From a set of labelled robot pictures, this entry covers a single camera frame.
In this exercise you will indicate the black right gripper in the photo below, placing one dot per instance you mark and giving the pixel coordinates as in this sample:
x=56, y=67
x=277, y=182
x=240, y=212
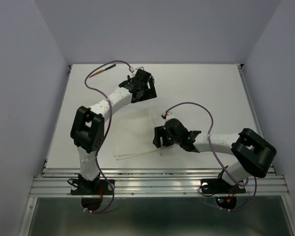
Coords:
x=158, y=132

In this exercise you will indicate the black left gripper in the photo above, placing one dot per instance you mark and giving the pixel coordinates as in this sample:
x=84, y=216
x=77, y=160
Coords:
x=150, y=93

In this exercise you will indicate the white cloth napkin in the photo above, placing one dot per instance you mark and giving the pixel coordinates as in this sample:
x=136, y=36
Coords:
x=132, y=134

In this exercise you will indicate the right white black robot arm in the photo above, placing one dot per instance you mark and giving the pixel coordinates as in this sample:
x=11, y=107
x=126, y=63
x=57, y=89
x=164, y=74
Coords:
x=241, y=155

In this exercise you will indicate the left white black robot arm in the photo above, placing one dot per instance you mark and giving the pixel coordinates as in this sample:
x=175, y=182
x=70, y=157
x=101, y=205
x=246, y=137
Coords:
x=88, y=130

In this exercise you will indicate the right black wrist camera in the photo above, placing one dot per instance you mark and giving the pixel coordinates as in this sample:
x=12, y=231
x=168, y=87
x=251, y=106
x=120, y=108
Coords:
x=187, y=143

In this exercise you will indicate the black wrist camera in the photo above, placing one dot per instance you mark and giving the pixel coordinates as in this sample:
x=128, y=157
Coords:
x=187, y=143
x=142, y=80

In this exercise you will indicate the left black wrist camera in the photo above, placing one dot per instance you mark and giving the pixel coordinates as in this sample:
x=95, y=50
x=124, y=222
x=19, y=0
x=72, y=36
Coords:
x=142, y=80

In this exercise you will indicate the gold knife green handle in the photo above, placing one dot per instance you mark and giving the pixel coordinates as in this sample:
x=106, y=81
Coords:
x=103, y=70

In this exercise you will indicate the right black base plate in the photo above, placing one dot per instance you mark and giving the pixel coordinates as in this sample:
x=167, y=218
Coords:
x=209, y=186

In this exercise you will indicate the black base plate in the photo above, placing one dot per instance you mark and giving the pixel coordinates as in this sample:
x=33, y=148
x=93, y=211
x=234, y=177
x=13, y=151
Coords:
x=80, y=188
x=209, y=186

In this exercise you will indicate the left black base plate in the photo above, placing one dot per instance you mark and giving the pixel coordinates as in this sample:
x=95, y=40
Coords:
x=80, y=188

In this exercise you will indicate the aluminium rail frame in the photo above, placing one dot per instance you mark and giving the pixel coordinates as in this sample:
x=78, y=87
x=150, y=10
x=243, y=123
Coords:
x=156, y=194

